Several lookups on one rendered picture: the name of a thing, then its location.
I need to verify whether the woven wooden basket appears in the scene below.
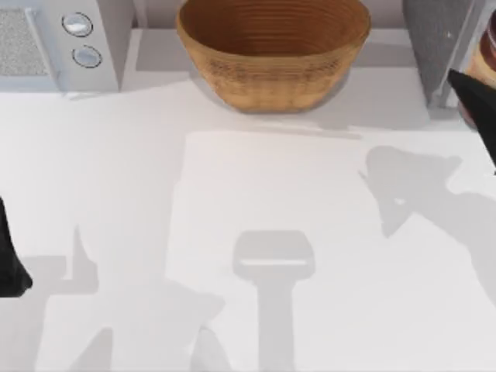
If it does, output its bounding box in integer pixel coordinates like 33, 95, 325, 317
176, 0, 373, 114

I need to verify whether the microwave door with speckled window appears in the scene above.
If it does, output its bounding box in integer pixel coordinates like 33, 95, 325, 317
0, 6, 64, 84

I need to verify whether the small microwave knob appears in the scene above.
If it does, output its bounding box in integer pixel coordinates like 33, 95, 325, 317
71, 44, 103, 69

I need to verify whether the large microwave knob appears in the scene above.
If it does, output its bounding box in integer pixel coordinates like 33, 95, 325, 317
61, 12, 95, 39

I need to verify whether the pale microwave oven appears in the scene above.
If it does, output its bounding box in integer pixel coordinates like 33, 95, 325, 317
0, 0, 136, 94

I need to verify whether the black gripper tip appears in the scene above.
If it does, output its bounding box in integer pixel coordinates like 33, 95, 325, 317
0, 196, 33, 299

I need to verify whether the brown and tan jar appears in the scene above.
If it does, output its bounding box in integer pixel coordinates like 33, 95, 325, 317
458, 22, 496, 129

